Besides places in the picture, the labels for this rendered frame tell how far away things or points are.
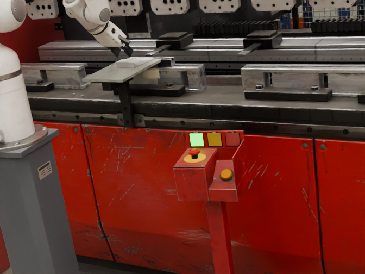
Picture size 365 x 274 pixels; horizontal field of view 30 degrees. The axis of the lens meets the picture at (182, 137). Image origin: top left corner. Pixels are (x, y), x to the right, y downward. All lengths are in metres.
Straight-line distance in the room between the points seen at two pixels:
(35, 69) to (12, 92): 1.10
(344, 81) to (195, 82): 0.56
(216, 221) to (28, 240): 0.63
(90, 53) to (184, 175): 1.12
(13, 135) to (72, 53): 1.31
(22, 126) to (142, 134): 0.78
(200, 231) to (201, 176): 0.55
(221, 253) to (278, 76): 0.64
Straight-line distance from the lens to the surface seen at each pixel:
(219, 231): 2.27
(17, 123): 1.91
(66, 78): 2.89
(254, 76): 2.43
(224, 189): 2.14
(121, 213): 2.83
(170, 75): 2.59
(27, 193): 1.94
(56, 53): 3.24
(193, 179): 2.15
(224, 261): 2.33
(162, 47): 2.78
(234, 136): 2.22
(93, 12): 2.29
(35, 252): 2.01
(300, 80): 2.37
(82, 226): 3.01
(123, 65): 2.56
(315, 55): 2.61
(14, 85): 1.89
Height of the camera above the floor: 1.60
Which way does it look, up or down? 20 degrees down
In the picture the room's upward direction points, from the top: 8 degrees counter-clockwise
